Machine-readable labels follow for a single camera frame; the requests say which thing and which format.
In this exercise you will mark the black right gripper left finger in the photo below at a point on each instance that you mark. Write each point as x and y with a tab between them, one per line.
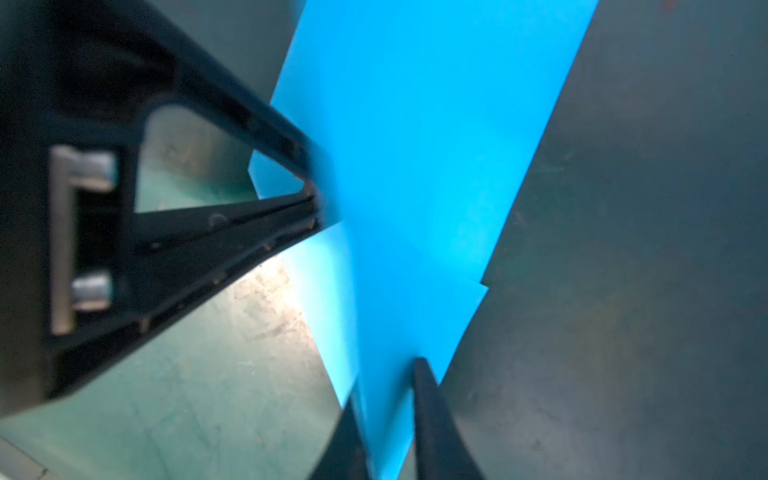
345	456

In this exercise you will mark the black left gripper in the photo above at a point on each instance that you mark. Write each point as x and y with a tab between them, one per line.
79	80

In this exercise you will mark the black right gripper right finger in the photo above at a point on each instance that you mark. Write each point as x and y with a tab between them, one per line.
440	450

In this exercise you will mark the cyan paper sheet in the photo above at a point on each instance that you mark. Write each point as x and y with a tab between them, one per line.
426	116

